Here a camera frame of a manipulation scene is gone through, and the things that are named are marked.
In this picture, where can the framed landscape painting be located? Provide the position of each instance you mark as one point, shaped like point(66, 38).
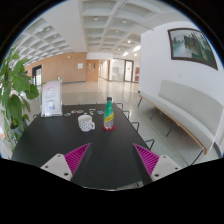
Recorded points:
point(191, 45)

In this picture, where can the green plastic water bottle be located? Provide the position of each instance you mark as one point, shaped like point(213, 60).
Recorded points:
point(108, 114)

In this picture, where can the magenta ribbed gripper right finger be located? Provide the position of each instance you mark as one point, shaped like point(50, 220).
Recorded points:
point(157, 166)

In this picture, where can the green leafy potted plant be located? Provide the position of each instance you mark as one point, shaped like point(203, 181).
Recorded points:
point(16, 92)

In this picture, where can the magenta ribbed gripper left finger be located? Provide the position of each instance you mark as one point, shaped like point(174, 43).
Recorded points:
point(65, 166)

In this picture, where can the red round coaster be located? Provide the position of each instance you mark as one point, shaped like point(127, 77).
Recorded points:
point(108, 129)

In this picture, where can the white polka dot mug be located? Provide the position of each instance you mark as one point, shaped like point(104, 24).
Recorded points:
point(86, 123)

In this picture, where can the blue square coaster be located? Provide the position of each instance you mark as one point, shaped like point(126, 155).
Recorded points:
point(100, 112)

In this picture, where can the black metal chair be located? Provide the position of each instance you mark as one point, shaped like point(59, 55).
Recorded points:
point(127, 113)
point(136, 125)
point(150, 143)

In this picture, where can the long white bench sofa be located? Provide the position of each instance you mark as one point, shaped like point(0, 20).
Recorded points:
point(197, 113)

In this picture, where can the grey round coaster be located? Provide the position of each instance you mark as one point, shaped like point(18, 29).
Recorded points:
point(67, 114)

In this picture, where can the acrylic sign stand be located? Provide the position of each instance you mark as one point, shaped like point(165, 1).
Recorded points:
point(52, 99)

